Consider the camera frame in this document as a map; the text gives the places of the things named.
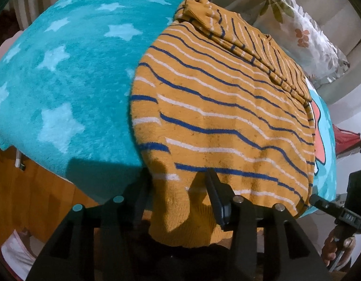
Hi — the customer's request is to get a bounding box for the pink cloth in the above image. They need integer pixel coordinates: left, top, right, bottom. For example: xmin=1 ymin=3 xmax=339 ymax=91
xmin=0 ymin=30 xmax=23 ymax=61

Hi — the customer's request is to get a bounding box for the red cloth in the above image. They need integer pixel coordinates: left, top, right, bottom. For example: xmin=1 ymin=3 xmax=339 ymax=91
xmin=333 ymin=125 xmax=361 ymax=155

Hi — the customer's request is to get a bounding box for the right hand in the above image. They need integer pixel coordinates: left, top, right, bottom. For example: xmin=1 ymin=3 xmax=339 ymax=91
xmin=321 ymin=226 xmax=356 ymax=270

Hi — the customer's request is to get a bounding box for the yellow striped knit sweater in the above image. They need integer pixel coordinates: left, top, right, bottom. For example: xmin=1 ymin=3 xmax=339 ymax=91
xmin=130 ymin=0 xmax=315 ymax=247

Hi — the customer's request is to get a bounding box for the turquoise star cartoon blanket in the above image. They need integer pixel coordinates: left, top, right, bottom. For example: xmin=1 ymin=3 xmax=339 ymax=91
xmin=0 ymin=0 xmax=336 ymax=218

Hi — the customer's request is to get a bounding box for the white pillow with leaf print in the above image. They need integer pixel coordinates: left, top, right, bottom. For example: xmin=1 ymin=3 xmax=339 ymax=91
xmin=254 ymin=0 xmax=350 ymax=88

